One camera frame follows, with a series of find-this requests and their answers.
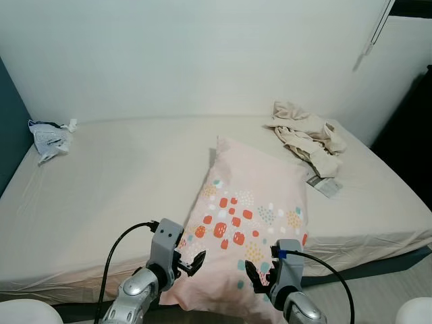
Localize pink patterned pillow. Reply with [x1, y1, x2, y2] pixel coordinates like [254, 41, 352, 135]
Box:
[160, 135, 311, 323]

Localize bed with beige sheet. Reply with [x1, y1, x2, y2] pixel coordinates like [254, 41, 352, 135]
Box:
[0, 113, 432, 306]

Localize small grey paper tag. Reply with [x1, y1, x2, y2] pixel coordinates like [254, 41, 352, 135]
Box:
[307, 173, 344, 198]

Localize dark bed base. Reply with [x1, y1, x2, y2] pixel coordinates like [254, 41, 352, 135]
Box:
[300, 244, 432, 288]

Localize crumpled beige clothes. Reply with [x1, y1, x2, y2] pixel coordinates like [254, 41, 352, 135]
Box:
[263, 101, 348, 178]

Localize white right robot leg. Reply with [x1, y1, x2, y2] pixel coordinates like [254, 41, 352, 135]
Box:
[394, 296, 432, 324]

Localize blue white plastic bag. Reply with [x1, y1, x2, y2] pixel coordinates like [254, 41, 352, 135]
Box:
[28, 119, 77, 165]

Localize white hanging rod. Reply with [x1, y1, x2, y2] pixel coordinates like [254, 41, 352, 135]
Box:
[364, 0, 396, 56]

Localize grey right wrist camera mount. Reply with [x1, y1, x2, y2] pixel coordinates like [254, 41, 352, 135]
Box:
[269, 239, 302, 302]

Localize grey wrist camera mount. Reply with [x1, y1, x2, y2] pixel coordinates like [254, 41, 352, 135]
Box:
[147, 219, 185, 272]
[269, 239, 302, 302]

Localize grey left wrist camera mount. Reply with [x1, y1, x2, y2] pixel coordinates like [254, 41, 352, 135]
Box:
[147, 219, 185, 272]

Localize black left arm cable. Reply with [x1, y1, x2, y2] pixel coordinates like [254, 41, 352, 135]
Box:
[94, 221, 160, 324]

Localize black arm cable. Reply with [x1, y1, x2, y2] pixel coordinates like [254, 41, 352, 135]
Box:
[273, 247, 356, 324]
[94, 221, 160, 324]

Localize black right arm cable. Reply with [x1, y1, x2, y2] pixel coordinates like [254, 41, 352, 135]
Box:
[273, 247, 356, 324]

